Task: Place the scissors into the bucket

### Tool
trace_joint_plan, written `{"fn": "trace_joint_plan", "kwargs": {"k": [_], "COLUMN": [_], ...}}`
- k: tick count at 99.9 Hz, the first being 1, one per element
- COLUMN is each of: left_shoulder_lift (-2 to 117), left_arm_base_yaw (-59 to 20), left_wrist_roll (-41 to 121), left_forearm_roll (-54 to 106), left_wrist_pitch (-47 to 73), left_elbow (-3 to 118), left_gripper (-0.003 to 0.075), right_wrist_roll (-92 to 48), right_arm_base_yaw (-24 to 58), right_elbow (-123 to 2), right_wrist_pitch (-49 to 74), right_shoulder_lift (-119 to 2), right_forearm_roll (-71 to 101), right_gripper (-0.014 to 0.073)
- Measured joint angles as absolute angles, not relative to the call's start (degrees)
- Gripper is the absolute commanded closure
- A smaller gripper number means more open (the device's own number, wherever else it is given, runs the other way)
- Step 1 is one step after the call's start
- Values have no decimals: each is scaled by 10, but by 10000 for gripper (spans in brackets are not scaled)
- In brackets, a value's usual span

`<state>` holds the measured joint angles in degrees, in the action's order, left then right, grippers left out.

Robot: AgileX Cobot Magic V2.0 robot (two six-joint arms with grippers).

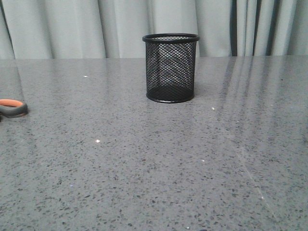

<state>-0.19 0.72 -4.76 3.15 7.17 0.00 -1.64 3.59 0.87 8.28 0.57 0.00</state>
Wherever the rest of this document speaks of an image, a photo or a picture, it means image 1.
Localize grey orange handled scissors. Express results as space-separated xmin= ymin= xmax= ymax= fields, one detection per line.
xmin=0 ymin=99 xmax=28 ymax=118

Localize black mesh pen bucket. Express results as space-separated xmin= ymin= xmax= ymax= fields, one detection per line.
xmin=142 ymin=33 xmax=200 ymax=103

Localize light grey curtain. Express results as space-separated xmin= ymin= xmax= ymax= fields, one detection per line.
xmin=0 ymin=0 xmax=308 ymax=59

